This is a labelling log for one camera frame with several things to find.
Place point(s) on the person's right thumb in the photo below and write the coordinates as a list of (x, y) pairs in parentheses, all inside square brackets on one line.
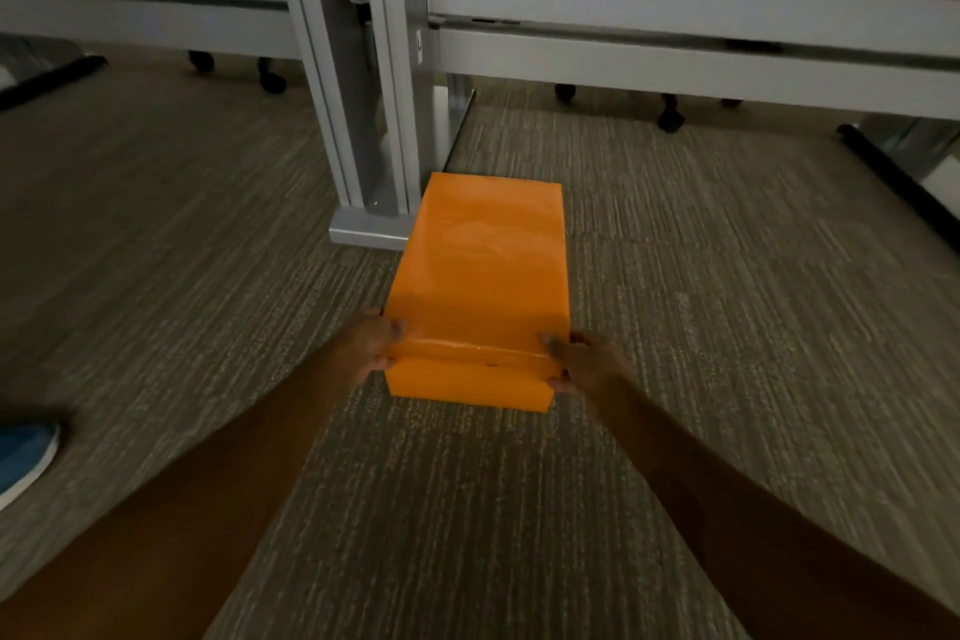
[(553, 345)]

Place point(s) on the blue shoe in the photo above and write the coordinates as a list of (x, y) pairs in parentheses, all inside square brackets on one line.
[(22, 458)]

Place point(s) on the person's left thumb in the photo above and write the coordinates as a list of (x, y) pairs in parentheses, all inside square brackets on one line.
[(389, 327)]

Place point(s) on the person's right hand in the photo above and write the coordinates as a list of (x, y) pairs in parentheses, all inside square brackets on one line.
[(596, 366)]

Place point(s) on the grey metal desk frame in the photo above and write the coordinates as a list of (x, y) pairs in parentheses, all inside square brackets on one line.
[(360, 62), (690, 39)]

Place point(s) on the black chair caster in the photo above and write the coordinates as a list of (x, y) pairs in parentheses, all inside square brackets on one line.
[(565, 92), (670, 116), (201, 61), (271, 78)]

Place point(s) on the person's left forearm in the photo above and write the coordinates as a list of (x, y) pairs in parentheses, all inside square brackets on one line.
[(172, 504)]

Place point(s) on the person's left hand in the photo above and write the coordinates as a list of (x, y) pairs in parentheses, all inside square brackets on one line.
[(361, 350)]

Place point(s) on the person's right forearm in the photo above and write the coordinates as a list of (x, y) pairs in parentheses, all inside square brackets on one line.
[(757, 534)]

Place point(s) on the orange box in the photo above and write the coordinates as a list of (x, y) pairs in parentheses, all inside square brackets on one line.
[(480, 279)]

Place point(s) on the black desk foot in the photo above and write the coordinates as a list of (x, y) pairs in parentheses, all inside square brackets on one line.
[(49, 81), (900, 178)]

